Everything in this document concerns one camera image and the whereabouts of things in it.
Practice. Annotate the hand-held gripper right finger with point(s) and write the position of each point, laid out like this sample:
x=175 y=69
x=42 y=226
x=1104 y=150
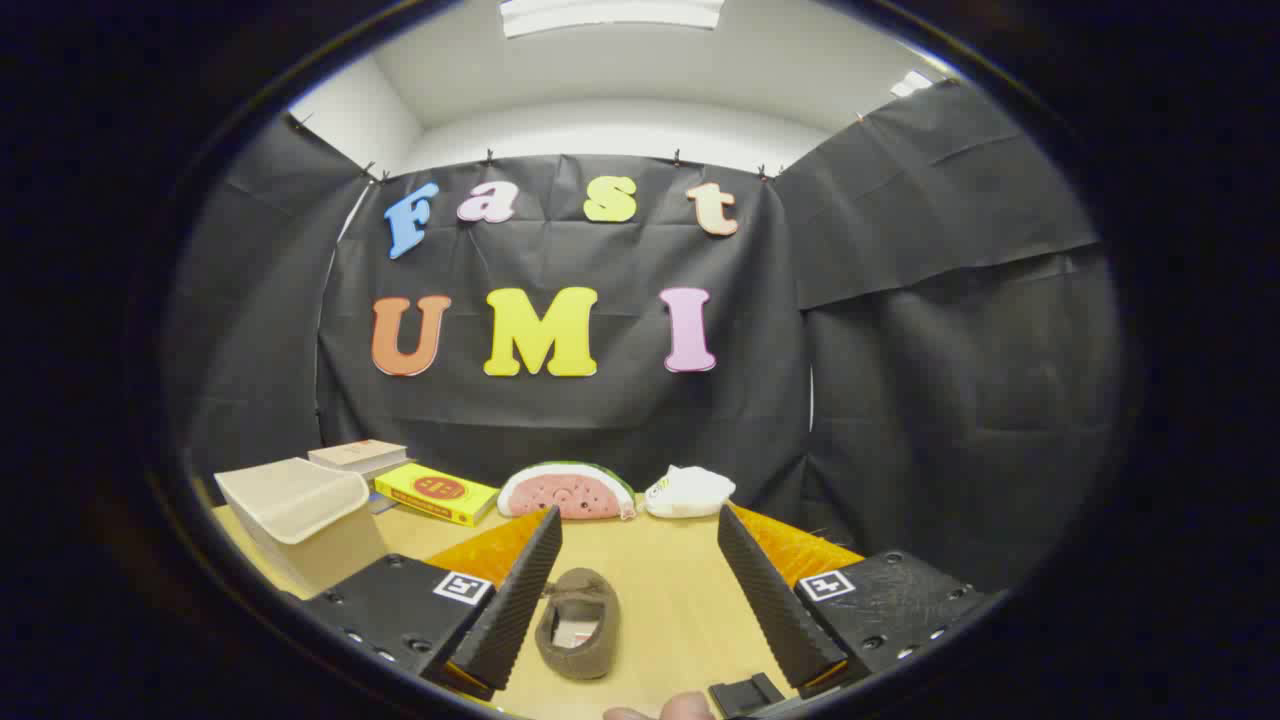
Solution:
x=765 y=590

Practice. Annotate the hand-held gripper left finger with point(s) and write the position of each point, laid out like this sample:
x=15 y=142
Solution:
x=520 y=590

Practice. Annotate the brown fuzzy shoe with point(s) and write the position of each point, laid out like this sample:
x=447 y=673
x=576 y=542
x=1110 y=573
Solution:
x=585 y=582

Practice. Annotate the beige translucent storage box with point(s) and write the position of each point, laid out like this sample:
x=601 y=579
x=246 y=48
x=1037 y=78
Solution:
x=300 y=510

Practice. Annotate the watermelon slice plush toy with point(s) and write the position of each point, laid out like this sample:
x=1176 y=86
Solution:
x=565 y=492

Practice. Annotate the white plush toy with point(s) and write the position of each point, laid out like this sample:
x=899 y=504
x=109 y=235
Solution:
x=690 y=492

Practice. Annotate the yellow book with red circle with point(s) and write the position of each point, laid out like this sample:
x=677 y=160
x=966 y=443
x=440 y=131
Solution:
x=435 y=490

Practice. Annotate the grey cover book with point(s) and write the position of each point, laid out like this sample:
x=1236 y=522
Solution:
x=382 y=500

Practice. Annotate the beige cover book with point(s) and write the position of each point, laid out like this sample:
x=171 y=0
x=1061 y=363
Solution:
x=355 y=455

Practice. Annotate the small ceiling light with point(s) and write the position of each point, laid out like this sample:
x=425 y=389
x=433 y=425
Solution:
x=912 y=84

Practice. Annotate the long ceiling light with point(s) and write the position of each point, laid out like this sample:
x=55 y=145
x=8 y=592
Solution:
x=610 y=15

